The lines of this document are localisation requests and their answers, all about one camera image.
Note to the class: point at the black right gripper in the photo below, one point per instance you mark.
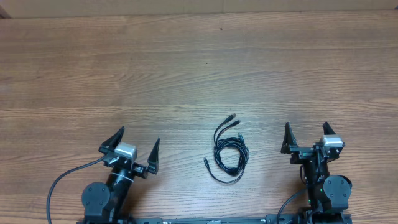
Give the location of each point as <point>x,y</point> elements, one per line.
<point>301,152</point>

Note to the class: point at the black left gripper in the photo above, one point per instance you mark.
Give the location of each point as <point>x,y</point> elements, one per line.
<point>142,170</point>

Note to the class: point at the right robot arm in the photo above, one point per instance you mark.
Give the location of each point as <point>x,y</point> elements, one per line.
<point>328,195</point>

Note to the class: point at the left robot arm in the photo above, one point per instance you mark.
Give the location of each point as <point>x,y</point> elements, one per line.
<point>103,202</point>

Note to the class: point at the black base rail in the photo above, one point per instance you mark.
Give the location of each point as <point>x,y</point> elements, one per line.
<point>268,219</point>

